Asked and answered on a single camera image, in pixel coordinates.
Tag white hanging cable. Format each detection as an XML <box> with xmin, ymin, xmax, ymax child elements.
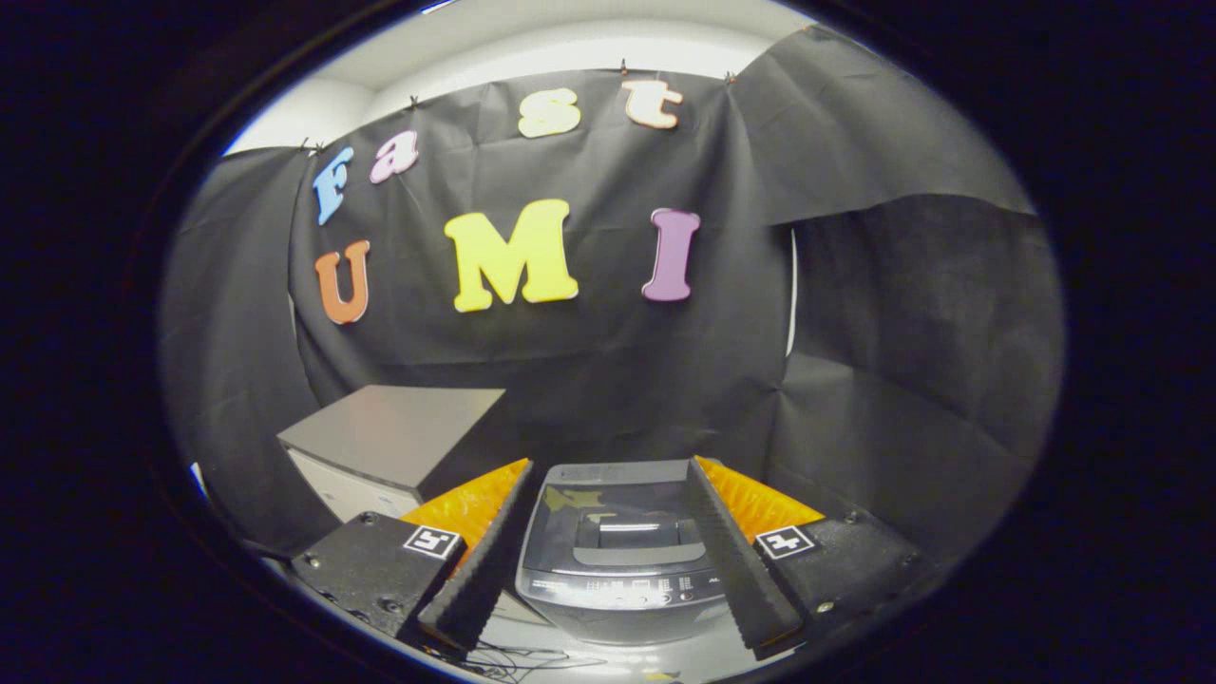
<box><xmin>784</xmin><ymin>228</ymin><xmax>799</xmax><ymax>357</ymax></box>

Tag white cabinet with grey top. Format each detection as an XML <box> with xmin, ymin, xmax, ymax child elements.
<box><xmin>277</xmin><ymin>385</ymin><xmax>506</xmax><ymax>523</ymax></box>

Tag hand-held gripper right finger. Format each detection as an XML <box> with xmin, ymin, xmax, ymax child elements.
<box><xmin>684</xmin><ymin>455</ymin><xmax>937</xmax><ymax>661</ymax></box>

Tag thin black floor cables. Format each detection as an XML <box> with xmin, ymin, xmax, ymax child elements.
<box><xmin>456</xmin><ymin>642</ymin><xmax>609</xmax><ymax>681</ymax></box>

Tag grey washing machine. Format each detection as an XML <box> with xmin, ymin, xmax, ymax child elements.
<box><xmin>515</xmin><ymin>460</ymin><xmax>761</xmax><ymax>647</ymax></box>

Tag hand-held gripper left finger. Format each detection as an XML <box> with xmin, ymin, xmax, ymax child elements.
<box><xmin>290</xmin><ymin>458</ymin><xmax>539</xmax><ymax>655</ymax></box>

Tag dark washing machine lid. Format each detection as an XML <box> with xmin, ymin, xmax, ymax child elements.
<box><xmin>522</xmin><ymin>462</ymin><xmax>718</xmax><ymax>577</ymax></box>

